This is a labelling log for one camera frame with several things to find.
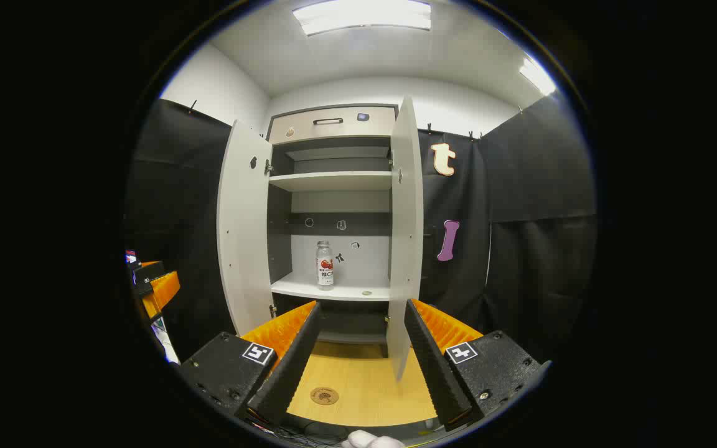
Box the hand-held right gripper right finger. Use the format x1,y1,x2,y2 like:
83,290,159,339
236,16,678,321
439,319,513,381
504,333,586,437
403,299,551,431

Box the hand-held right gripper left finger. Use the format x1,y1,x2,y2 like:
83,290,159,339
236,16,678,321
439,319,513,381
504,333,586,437
178,301,323,430

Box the clear bottle with red label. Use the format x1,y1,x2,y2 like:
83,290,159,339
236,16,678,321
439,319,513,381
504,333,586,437
316,241,335,291

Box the grey cabinet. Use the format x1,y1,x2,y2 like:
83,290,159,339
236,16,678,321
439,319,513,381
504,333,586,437
265,104,400,346

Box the grey cabinet drawer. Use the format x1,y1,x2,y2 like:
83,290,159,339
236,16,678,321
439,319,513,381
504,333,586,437
268,106,398,145

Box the black backdrop cloth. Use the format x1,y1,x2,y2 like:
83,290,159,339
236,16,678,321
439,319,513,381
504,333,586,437
123,93,597,368

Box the ceiling light panel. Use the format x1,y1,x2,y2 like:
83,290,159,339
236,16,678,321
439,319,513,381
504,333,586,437
518,57,557,96
292,0,432,36

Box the tangle of black cables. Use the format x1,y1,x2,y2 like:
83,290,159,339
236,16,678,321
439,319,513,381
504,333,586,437
271,423,348,446

